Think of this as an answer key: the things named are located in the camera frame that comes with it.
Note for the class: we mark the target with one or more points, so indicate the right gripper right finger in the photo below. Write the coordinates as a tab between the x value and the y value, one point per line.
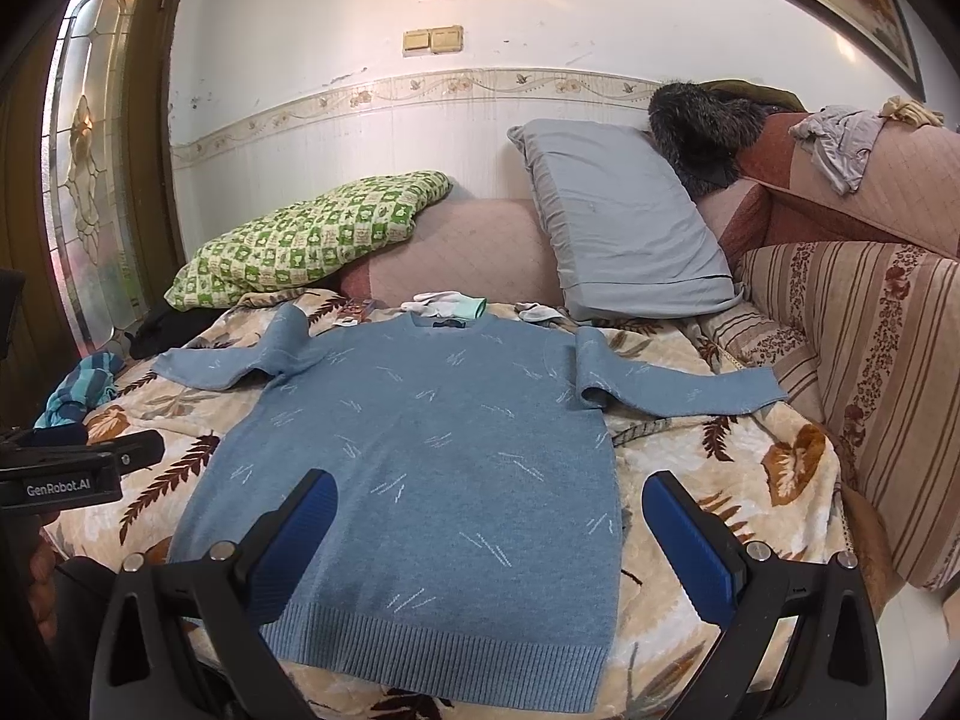
796	639

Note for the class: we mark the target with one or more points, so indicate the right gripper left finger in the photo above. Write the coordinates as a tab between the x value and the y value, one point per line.
182	640

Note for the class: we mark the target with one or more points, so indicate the blue knit sweater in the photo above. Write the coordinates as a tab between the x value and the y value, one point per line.
475	553

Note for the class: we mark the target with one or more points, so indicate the small white mint clothes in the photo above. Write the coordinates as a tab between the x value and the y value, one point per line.
446	305

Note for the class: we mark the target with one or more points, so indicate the teal striped cloth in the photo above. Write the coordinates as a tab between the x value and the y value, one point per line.
91	384

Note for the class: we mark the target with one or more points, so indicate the wooden door with glass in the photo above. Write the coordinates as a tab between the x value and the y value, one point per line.
88	213

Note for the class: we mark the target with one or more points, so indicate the striped floral folded quilt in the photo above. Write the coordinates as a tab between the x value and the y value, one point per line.
864	338

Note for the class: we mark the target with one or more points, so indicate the green checkered pillow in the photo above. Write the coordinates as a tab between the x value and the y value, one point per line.
307	241

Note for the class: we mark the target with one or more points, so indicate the small white grey sock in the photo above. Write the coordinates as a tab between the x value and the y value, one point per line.
534	312

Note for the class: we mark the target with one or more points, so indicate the grey blue pillow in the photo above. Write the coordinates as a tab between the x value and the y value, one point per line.
628	241

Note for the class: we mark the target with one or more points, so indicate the pink quilted sofa back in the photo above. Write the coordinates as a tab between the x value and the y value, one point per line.
908	194

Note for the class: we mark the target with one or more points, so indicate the pink quilted headboard cushion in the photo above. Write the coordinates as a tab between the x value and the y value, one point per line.
492	249

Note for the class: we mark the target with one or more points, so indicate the grey garment on sofa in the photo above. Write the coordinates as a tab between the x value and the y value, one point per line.
840	140

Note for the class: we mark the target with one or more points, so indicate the dark fur trimmed coat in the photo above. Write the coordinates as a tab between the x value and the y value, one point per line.
699	128

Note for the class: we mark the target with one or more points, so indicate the yellow cloth on sofa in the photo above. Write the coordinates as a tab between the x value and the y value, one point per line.
908	111

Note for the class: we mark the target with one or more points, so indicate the beige wall switch panel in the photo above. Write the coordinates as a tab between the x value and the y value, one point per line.
445	40

